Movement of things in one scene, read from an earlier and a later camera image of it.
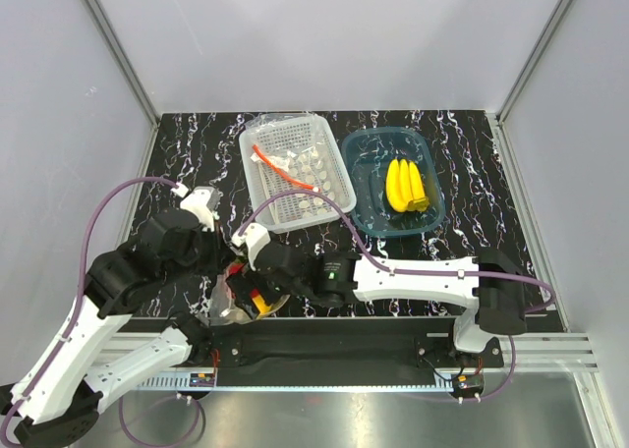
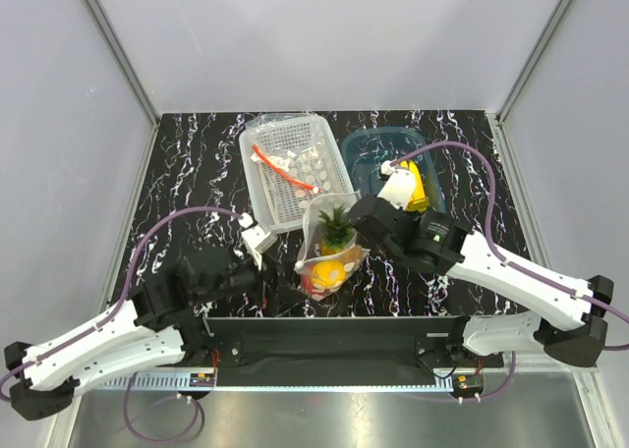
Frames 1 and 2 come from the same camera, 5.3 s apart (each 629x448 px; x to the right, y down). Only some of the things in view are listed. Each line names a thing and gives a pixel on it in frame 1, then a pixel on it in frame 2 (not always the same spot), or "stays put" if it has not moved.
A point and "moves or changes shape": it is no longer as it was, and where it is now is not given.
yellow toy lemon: x=261 y=307 moves or changes shape
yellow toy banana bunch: x=405 y=187 stays put
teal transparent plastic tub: x=366 y=153 stays put
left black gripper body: x=205 y=256 to x=243 y=279
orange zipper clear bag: x=295 y=143 stays put
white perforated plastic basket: x=286 y=152 stays put
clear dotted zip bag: x=225 y=309 to x=329 y=246
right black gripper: x=242 y=289 to x=398 y=208
